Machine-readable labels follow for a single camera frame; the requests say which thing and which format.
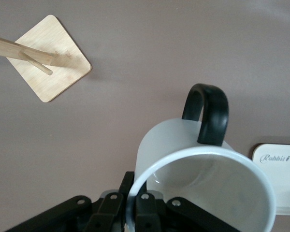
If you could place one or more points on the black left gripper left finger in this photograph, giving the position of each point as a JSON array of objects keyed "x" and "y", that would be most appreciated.
[{"x": 108, "y": 207}]

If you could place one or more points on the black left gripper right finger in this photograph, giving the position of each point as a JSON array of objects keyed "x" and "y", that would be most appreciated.
[{"x": 147, "y": 212}]

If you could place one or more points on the wooden cup stand with pegs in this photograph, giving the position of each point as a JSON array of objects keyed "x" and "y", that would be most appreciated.
[{"x": 50, "y": 79}]

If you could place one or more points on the white tray with Rabbit print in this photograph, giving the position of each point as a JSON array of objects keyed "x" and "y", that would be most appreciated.
[{"x": 282, "y": 183}]

